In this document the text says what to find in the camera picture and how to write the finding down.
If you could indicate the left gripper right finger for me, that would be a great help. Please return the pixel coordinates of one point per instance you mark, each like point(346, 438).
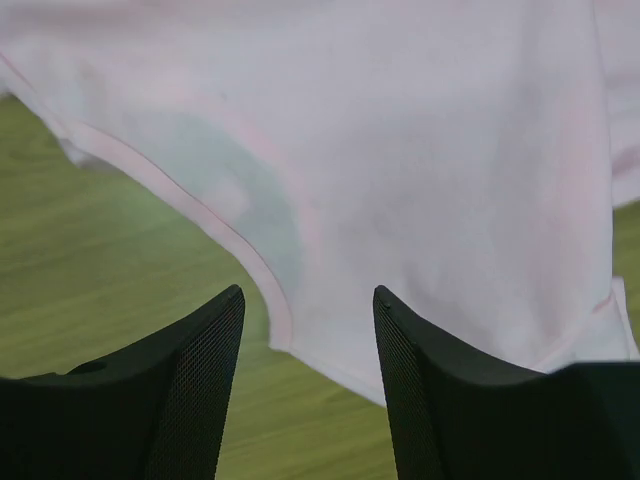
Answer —
point(456, 412)

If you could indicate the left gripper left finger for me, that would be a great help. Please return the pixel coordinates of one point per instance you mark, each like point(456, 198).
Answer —
point(155, 409)

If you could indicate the pink t shirt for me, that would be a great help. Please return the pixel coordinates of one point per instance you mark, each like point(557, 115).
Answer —
point(468, 155)

